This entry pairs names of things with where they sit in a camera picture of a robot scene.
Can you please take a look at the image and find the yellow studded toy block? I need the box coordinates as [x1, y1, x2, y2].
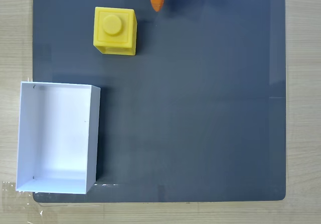
[92, 7, 137, 56]

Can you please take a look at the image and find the white open cardboard box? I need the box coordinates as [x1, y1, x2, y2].
[16, 81, 101, 195]

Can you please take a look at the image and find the dark grey table mat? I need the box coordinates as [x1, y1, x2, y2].
[32, 0, 287, 204]

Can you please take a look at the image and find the clear adhesive tape sheet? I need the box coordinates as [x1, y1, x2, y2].
[0, 180, 46, 224]

